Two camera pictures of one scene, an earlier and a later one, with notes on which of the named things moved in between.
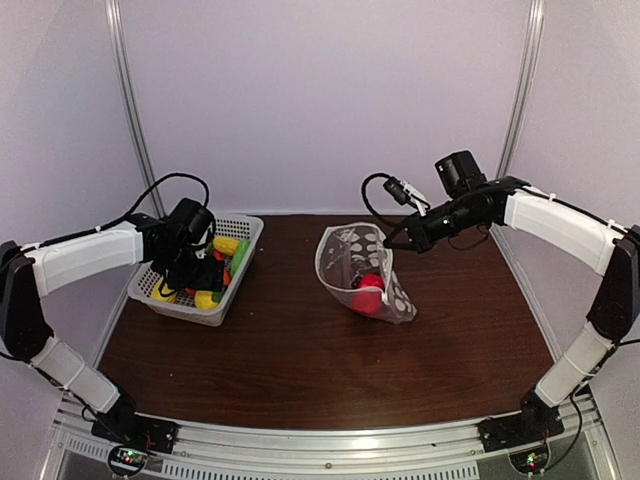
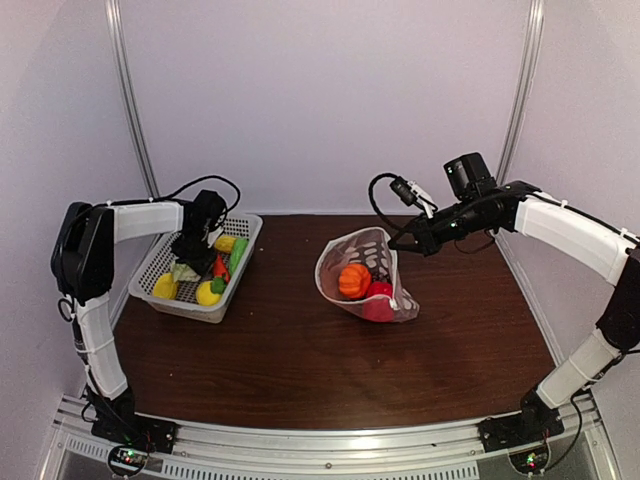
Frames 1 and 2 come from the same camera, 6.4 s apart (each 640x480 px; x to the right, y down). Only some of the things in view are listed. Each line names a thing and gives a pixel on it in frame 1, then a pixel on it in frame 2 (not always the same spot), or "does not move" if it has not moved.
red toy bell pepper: [368, 297] → [379, 309]
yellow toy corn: [226, 245] does not move
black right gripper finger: [401, 241] does not move
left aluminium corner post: [116, 31] does not move
